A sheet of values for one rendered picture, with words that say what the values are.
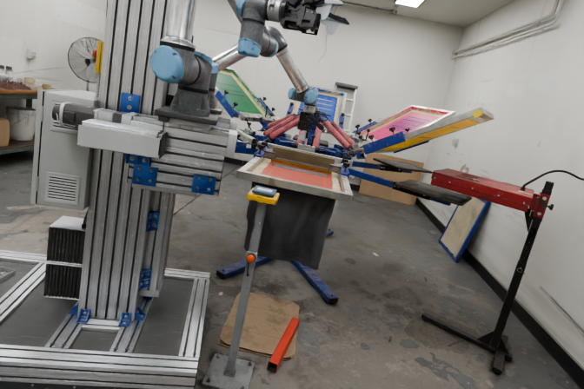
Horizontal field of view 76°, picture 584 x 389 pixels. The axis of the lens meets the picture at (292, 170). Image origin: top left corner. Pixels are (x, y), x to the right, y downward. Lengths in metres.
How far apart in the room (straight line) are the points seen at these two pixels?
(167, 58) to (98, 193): 0.74
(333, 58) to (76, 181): 5.33
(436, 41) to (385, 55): 0.84
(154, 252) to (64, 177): 0.51
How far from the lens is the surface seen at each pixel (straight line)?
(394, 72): 6.65
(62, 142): 1.77
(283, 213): 1.99
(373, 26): 6.68
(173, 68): 1.35
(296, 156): 2.43
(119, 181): 1.78
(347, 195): 1.86
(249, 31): 1.27
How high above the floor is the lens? 1.40
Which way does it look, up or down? 11 degrees down
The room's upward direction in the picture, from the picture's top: 12 degrees clockwise
